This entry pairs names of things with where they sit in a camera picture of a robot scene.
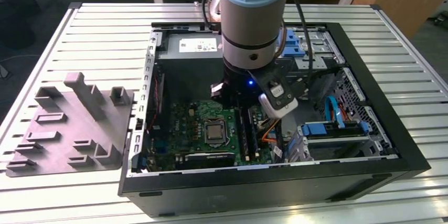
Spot grey power supply unit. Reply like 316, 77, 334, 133
156, 34, 228, 104

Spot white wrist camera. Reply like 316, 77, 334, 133
258, 77, 299, 119

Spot hard disk in blue carrier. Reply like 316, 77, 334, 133
300, 121, 368, 138

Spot black PC case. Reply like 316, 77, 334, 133
118, 21, 431, 218

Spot black graphics card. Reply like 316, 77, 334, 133
184, 151, 236, 168

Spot blue disk carrier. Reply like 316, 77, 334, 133
282, 29, 306, 57

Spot silver drive cage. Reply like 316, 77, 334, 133
279, 28, 346, 88

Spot blue SATA wire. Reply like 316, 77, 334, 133
324, 95, 347, 129

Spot small dark wrist camera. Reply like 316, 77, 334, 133
210, 82, 228, 101

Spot green motherboard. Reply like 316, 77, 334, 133
139, 99, 278, 172

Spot silver CPU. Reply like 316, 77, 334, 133
206, 124, 227, 141

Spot orange power wires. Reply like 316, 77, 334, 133
262, 119, 282, 143

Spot grey parts rack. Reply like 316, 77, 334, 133
6, 72, 140, 177

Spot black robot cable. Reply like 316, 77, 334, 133
288, 0, 315, 83

